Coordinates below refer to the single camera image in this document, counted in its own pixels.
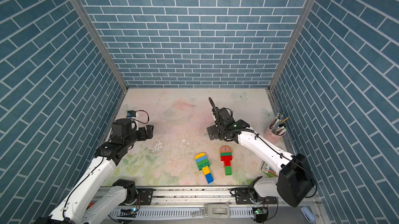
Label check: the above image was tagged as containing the long green lego brick back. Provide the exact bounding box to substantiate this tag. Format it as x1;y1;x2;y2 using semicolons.
196;159;210;167

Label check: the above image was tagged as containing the long blue lego brick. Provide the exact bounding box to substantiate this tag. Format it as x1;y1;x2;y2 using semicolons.
195;156;207;163

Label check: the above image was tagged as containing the pack of coloured markers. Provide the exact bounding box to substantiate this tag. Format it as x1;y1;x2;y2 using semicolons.
260;161;278;177

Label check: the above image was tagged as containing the long green lego brick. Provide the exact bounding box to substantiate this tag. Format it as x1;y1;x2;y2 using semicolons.
196;159;210;167
198;164;210;171
220;152;232;156

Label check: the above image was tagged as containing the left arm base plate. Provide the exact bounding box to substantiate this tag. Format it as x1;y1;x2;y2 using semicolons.
136;188;154;206

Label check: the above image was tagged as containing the small green lego brick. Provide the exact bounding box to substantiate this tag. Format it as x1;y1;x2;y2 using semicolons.
224;166;232;176

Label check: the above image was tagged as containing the small yellow lego brick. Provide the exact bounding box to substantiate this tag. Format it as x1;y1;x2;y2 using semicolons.
202;167;211;175

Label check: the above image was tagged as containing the pink pen cup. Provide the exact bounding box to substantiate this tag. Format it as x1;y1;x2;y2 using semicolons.
264;113;289;145

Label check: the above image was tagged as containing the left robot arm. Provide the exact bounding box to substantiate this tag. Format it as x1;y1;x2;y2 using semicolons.
35;118;154;224

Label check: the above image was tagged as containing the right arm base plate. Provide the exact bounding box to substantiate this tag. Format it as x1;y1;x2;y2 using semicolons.
229;188;278;205

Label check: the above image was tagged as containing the white slotted cable duct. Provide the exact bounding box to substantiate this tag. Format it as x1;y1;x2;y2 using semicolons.
109;206;254;220

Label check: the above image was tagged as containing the light blue stapler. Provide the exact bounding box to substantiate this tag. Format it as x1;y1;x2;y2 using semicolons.
300;206;317;224

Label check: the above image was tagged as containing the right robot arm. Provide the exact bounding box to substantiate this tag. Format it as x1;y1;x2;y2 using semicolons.
207;98;316;207

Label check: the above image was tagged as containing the small blue lego brick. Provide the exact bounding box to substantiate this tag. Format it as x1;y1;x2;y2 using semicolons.
205;173;214;184

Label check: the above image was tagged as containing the long red lego brick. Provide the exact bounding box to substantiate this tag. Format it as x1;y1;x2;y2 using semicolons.
221;155;232;162

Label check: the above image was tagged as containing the long green lego brick front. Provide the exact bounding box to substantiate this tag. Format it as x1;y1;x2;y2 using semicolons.
220;152;232;156

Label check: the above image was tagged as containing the yellow rounded lego brick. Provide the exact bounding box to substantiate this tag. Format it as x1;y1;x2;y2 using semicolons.
195;152;206;159

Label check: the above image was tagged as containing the orange round lego piece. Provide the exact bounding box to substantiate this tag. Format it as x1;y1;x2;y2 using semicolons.
220;146;232;153

